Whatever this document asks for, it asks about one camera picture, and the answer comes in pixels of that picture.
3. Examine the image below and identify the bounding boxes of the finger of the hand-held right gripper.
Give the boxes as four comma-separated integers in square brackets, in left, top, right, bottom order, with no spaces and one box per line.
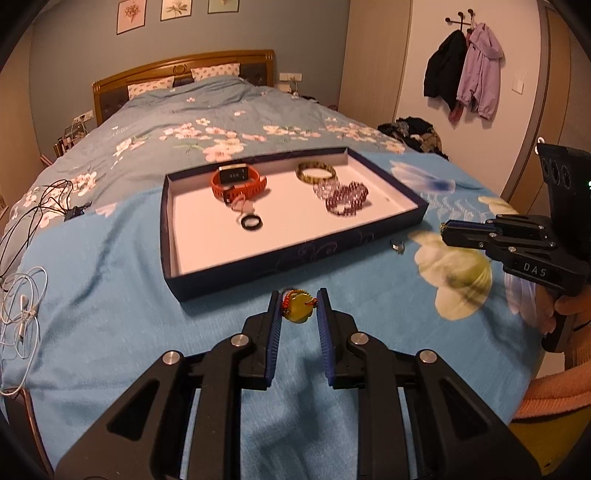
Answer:
[441,215,557,234]
[442,230,498,251]

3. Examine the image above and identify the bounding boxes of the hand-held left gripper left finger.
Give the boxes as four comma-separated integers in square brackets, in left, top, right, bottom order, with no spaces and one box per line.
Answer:
[54,290,283,480]

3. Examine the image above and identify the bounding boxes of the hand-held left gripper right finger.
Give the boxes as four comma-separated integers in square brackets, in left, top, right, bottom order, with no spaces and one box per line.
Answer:
[316,287,542,480]

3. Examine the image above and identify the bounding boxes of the yellow-green pendant red beads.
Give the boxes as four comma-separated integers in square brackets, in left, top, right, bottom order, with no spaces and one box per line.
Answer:
[281,289,319,325]

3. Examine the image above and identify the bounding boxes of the dark blue jewelry box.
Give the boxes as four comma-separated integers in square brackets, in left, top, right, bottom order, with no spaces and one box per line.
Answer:
[159,147,430,303]

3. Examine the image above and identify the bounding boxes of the purple bead bracelet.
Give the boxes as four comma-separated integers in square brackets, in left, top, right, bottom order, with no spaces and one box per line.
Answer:
[325,181,370,217]

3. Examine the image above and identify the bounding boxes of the clear bead bracelet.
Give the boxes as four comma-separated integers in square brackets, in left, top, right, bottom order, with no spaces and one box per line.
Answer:
[314,178,342,200]

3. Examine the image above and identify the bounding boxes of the orange wrist watch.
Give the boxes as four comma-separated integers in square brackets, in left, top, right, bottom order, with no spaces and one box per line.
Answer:
[211,164,269,204]

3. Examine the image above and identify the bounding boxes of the yellow black bangle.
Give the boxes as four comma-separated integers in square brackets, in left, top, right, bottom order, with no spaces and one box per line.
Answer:
[295,161,337,184]

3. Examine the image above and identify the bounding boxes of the person's right forearm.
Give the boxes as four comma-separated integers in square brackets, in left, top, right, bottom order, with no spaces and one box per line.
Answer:
[510,323,591,422]

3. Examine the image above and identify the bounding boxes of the person's right hand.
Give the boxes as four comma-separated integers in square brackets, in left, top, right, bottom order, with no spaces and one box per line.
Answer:
[536,284,591,335]

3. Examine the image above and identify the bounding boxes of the pile of dark clothes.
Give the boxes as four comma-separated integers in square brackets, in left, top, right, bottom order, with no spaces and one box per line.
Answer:
[377,117,444,158]

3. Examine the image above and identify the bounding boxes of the purple jacket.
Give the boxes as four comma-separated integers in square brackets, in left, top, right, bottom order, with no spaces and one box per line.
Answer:
[449,22,502,126]

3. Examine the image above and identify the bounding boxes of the black jacket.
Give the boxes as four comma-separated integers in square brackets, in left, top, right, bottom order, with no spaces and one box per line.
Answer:
[424,30,468,112]

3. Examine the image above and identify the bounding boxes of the beige door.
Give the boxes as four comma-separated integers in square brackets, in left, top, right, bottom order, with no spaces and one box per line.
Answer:
[501,4,591,206]

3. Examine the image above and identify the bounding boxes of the blue towel blanket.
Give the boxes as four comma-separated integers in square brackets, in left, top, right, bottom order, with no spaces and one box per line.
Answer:
[0,148,555,480]

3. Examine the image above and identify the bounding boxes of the beige tall wardrobe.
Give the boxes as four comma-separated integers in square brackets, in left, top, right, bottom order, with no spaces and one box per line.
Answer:
[339,0,414,131]

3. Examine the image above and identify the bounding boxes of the floral grey-blue duvet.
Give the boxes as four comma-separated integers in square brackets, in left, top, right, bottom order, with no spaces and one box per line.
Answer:
[9,76,407,241]

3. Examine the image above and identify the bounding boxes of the patterned white pillow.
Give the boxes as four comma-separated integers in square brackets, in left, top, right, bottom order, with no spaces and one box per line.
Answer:
[191,62,241,82]
[128,78,176,100]

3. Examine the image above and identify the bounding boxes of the bedside clutter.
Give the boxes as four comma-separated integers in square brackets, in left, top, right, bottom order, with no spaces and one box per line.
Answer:
[52,124,89,158]

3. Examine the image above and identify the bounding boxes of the wooden bed headboard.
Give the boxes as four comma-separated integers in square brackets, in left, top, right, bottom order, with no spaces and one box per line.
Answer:
[92,50,275,126]

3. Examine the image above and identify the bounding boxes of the framed pink flower picture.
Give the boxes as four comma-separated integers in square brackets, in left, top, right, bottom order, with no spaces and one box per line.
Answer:
[117,0,147,34]

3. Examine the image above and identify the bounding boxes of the black wall coat hooks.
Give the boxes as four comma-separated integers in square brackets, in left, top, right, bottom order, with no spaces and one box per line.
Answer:
[444,8,482,34]

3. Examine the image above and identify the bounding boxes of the white earphone cable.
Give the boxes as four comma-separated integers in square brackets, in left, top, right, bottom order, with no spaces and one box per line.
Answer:
[0,265,49,398]

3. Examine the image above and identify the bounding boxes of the black cable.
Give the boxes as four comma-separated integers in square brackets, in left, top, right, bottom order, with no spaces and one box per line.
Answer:
[0,180,93,278]

